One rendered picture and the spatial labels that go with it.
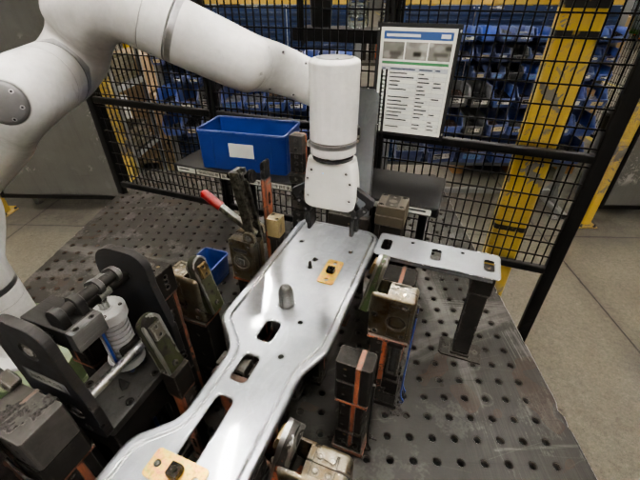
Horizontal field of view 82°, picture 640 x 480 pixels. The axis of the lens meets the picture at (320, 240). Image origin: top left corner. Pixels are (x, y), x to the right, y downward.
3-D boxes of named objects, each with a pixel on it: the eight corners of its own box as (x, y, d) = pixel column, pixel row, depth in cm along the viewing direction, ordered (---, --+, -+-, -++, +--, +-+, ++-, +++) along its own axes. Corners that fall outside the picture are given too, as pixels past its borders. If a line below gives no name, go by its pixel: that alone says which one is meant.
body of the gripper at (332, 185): (299, 152, 65) (301, 208, 71) (353, 160, 62) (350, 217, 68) (314, 139, 71) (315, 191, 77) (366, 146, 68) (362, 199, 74)
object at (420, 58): (441, 141, 111) (464, 24, 94) (370, 132, 118) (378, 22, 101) (442, 139, 113) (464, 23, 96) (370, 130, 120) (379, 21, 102)
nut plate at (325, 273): (332, 286, 79) (332, 281, 78) (315, 281, 80) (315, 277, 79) (344, 263, 85) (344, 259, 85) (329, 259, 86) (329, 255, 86)
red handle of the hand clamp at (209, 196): (253, 236, 83) (197, 192, 82) (250, 242, 84) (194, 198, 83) (263, 227, 86) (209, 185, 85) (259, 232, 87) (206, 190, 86)
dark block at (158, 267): (198, 415, 86) (151, 279, 62) (173, 406, 88) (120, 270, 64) (210, 397, 90) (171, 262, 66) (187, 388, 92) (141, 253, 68)
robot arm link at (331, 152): (300, 142, 63) (300, 158, 65) (349, 149, 61) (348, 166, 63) (317, 128, 70) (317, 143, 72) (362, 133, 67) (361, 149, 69)
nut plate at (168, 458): (210, 471, 48) (210, 467, 48) (192, 502, 46) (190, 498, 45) (160, 447, 51) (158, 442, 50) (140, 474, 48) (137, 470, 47)
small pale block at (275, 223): (286, 325, 109) (278, 221, 88) (275, 322, 110) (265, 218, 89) (290, 317, 112) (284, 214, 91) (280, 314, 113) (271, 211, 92)
